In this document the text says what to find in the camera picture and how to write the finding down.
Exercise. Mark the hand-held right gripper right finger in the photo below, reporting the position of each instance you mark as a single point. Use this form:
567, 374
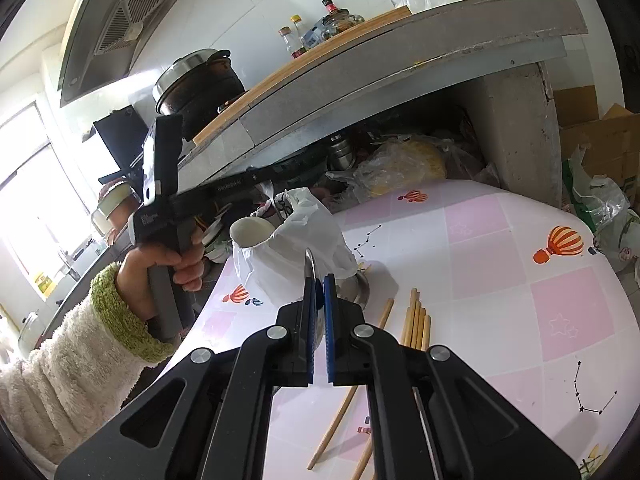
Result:
330, 340

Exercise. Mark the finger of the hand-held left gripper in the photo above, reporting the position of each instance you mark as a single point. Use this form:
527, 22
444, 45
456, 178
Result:
225, 190

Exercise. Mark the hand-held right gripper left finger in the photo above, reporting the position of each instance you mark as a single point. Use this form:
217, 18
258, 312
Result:
311, 350

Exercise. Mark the cream round plastic spoon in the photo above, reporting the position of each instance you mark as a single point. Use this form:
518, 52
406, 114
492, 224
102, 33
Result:
250, 232

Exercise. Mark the steel utensil holder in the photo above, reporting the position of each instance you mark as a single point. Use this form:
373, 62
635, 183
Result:
356, 287

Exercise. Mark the large steel spoon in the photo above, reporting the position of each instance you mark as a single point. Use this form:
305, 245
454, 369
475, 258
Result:
310, 265

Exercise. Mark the bunch of wooden chopsticks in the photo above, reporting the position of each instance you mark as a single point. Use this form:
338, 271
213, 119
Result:
417, 325

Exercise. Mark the person's left forearm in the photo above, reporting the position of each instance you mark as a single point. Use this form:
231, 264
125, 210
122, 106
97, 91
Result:
65, 375

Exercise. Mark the person's left hand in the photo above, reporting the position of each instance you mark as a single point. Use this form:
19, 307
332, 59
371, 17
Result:
135, 280

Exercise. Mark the stack of white bowls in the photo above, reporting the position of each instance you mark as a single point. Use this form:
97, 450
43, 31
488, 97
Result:
215, 245

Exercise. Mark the cream pot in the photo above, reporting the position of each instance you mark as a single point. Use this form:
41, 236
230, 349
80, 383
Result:
107, 200

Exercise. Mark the black panel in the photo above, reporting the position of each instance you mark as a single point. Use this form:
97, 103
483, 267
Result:
117, 135

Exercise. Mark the black pot with steel lid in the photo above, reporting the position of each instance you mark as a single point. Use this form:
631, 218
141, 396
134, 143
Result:
200, 95

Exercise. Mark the steel faucet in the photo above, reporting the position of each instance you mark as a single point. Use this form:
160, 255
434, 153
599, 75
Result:
67, 260

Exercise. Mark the small steel pot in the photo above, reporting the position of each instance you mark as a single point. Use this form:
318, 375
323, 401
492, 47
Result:
342, 152

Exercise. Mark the yellow dish soap bottle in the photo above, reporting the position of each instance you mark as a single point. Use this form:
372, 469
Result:
45, 284

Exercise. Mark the wooden cutting board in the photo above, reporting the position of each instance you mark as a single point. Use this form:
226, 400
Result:
300, 67

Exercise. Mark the clear bottle with red label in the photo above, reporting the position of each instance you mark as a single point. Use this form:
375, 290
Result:
286, 42

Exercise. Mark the yellow-capped bottle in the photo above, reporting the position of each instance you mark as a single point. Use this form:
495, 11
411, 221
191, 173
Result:
299, 32

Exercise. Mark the blue packet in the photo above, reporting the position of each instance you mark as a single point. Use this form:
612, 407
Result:
312, 35

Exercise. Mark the bag of yellow food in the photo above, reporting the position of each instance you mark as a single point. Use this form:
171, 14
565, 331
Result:
410, 165

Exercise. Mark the steel range hood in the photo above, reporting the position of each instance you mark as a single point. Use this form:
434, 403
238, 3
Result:
100, 35

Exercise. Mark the glass jar of pickles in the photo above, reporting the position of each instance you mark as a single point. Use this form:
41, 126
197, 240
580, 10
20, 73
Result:
344, 21

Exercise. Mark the green and white plastic bag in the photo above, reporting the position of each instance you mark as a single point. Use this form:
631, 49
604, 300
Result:
590, 195

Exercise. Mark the cardboard box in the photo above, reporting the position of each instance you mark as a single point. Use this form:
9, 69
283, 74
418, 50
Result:
600, 140

